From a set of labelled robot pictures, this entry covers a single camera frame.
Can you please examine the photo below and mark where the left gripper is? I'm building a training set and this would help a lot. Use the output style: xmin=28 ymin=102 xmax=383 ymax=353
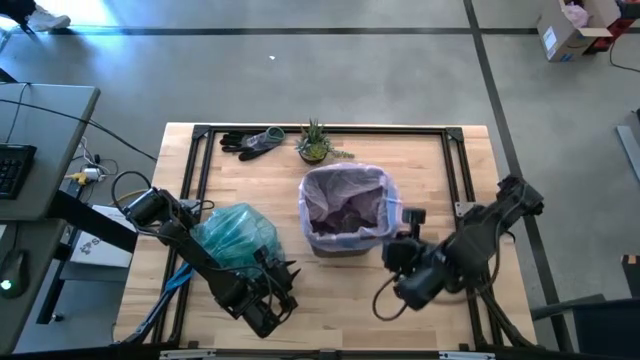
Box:
xmin=234 ymin=244 xmax=302 ymax=321

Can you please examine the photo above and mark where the teal plastic trash bag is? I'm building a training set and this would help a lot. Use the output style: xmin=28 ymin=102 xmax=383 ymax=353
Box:
xmin=163 ymin=202 xmax=286 ymax=294

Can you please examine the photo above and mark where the dark grey trash bin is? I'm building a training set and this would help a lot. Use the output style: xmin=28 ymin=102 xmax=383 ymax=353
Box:
xmin=312 ymin=239 xmax=374 ymax=259

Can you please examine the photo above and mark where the small pink plastic bag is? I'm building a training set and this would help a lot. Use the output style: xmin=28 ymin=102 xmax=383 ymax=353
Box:
xmin=562 ymin=2 xmax=591 ymax=29

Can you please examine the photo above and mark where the black work glove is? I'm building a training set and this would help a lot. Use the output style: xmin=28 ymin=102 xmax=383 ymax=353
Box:
xmin=219 ymin=126 xmax=287 ymax=162

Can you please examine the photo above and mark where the succulent plant in pot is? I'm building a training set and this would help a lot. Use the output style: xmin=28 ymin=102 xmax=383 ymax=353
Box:
xmin=294 ymin=118 xmax=356 ymax=166

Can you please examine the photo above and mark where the white printed box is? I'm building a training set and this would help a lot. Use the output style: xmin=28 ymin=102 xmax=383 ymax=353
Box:
xmin=69 ymin=203 xmax=144 ymax=269

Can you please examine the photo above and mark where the dark office chair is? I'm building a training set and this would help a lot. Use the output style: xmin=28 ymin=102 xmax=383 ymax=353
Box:
xmin=529 ymin=293 xmax=640 ymax=360

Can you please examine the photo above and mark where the silver aluminium bar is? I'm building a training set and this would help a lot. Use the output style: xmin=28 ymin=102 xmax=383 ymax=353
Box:
xmin=615 ymin=124 xmax=640 ymax=182

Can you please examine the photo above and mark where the grey desk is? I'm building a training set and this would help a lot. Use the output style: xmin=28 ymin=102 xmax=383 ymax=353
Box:
xmin=0 ymin=82 xmax=102 ymax=355

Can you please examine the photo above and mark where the black computer mouse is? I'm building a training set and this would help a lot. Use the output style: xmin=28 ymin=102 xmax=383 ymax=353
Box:
xmin=0 ymin=248 xmax=30 ymax=300

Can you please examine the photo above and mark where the cardboard box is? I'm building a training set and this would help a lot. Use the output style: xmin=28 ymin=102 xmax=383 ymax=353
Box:
xmin=536 ymin=0 xmax=614 ymax=64

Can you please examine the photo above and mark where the black keyboard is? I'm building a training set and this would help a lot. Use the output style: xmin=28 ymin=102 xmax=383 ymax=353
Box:
xmin=0 ymin=143 xmax=38 ymax=201

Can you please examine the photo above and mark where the red plastic crate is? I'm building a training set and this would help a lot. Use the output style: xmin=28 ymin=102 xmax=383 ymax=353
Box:
xmin=584 ymin=0 xmax=640 ymax=55

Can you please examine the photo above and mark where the person's foot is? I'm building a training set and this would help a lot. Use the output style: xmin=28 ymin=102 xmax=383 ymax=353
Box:
xmin=0 ymin=0 xmax=72 ymax=34

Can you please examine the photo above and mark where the black desk cable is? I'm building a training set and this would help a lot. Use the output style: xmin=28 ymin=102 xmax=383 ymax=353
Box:
xmin=0 ymin=97 xmax=159 ymax=163

